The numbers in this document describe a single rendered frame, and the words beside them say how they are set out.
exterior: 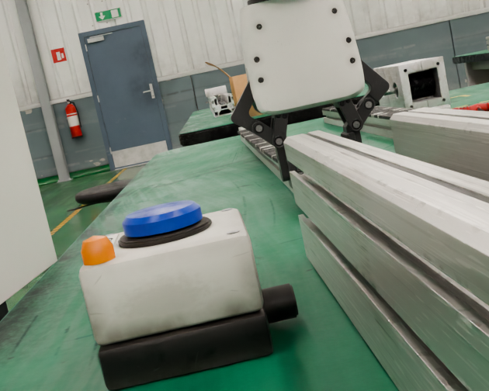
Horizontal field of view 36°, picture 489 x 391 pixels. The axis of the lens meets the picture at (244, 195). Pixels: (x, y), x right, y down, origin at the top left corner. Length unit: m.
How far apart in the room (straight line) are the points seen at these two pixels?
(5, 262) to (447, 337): 0.46
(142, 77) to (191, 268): 11.13
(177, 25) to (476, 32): 4.52
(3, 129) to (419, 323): 0.49
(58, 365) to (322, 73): 0.36
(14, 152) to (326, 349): 0.40
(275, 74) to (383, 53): 11.05
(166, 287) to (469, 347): 0.18
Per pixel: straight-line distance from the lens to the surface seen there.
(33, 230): 0.68
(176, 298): 0.34
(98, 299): 0.35
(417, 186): 0.23
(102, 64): 11.54
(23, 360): 0.45
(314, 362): 0.34
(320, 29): 0.67
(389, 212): 0.24
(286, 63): 0.66
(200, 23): 11.50
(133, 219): 0.36
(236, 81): 2.61
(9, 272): 0.62
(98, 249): 0.34
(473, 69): 5.06
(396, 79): 1.50
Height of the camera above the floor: 0.91
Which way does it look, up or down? 9 degrees down
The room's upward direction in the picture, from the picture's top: 12 degrees counter-clockwise
